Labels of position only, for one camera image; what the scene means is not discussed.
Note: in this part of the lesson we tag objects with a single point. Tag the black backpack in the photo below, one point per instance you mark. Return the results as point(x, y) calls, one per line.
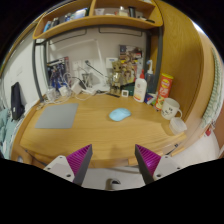
point(16, 101)

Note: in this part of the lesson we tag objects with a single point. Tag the small blue box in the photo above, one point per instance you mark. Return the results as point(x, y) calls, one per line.
point(150, 99)

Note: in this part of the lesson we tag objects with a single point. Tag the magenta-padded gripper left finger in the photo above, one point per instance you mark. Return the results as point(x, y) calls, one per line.
point(63, 165)

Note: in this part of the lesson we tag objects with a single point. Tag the colourful printed poster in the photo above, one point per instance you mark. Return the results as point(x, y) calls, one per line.
point(131, 53)

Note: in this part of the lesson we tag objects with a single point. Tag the white printed mug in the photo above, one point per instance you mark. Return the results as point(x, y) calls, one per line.
point(169, 108)

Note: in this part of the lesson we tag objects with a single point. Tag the white plug adapter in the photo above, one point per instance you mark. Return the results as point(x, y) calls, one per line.
point(89, 90)

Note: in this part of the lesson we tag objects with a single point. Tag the blue model kit box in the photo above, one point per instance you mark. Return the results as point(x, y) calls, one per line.
point(57, 74)

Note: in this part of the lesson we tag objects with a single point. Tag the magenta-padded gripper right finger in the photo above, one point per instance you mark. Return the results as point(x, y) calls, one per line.
point(160, 164)

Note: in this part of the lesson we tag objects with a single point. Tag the white wall socket plate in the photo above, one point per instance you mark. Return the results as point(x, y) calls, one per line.
point(90, 63)
point(77, 65)

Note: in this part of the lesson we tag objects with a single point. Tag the clear lidded plastic container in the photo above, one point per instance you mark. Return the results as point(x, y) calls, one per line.
point(177, 126)

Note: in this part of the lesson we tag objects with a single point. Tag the silver metal cup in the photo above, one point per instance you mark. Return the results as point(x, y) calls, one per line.
point(86, 80)

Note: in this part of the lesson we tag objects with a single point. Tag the wooden shelf unit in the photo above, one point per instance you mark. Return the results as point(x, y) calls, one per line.
point(100, 21)

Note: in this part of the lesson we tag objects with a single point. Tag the grey mouse pad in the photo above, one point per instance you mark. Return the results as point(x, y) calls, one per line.
point(57, 115)

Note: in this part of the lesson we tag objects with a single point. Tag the teal and white bedding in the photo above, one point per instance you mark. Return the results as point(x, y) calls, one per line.
point(5, 130)

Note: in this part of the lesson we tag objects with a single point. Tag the dark grey metal frame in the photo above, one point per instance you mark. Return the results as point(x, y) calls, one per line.
point(160, 56)

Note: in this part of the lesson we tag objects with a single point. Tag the brown tree creature figurine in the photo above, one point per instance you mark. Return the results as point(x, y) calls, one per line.
point(116, 78)

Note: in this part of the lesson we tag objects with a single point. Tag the white red-capped lotion pump bottle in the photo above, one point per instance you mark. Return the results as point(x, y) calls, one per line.
point(140, 89)

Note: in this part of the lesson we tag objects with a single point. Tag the light blue computer mouse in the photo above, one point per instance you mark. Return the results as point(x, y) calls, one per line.
point(119, 114)

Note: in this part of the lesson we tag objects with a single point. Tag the dark green round tin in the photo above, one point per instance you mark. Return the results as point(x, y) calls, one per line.
point(131, 90)

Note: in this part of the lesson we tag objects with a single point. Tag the flat black ruler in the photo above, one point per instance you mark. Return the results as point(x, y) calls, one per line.
point(112, 95)

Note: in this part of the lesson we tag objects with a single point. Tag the red chips can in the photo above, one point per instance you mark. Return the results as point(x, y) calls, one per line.
point(164, 90)

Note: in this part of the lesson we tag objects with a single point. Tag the white wall switch panel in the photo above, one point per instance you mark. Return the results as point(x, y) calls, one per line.
point(111, 62)

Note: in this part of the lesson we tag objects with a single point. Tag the small white square clock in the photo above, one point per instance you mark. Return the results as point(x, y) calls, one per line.
point(125, 93)

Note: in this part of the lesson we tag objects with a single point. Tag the white charger block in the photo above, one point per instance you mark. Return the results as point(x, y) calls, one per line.
point(76, 87)

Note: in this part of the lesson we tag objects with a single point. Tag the white desk lamp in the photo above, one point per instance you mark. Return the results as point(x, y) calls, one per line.
point(100, 87)

